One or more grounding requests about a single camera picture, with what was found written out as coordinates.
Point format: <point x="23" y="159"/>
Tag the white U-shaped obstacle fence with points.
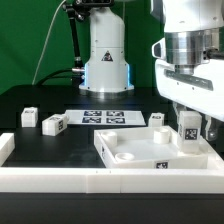
<point x="72" y="180"/>

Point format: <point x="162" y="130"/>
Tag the white square tabletop part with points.
<point x="146" y="147"/>

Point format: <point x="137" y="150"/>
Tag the black camera stand pole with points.
<point x="78" y="11"/>

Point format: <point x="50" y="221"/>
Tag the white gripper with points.
<point x="203" y="91"/>

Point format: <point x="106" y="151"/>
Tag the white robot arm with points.
<point x="186" y="53"/>

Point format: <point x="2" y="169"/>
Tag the white sheet with tags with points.
<point x="105" y="117"/>

